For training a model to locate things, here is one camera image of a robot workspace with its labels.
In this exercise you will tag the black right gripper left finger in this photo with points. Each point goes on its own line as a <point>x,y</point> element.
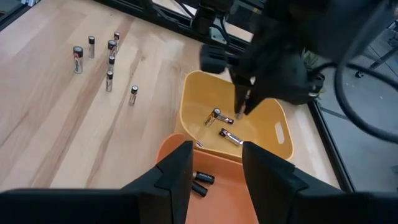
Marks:
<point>168,186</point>

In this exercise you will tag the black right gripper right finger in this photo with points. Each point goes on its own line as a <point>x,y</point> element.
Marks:
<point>270,186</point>

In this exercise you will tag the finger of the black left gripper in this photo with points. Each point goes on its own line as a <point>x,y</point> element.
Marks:
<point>240,90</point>
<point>255,99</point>

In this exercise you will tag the silver black-topped battery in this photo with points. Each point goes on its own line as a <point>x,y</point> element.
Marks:
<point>91,46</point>
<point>212,117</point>
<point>200,143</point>
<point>242,110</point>
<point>112,48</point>
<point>225,119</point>
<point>133,95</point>
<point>77,59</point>
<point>231,137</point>
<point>109,81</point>
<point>111,63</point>
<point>116,39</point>

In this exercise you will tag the black battery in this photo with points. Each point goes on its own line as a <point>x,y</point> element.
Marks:
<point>203,178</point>
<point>199,188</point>

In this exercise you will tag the yellow plastic bin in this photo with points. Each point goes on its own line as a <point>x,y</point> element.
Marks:
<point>202,93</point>

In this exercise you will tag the orange plastic bin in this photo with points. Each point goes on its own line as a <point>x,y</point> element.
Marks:
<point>224,199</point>

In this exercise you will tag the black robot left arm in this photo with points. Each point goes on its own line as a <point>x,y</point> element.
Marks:
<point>326,25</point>

